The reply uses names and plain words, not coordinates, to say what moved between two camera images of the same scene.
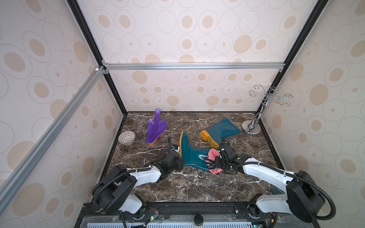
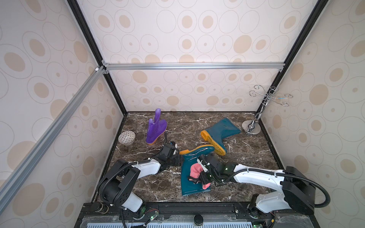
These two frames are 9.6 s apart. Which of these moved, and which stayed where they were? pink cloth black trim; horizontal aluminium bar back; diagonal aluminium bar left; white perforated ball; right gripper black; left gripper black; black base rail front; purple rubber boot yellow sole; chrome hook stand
Moved: pink cloth black trim; right gripper black; left gripper black
Stayed: diagonal aluminium bar left; horizontal aluminium bar back; white perforated ball; chrome hook stand; black base rail front; purple rubber boot yellow sole
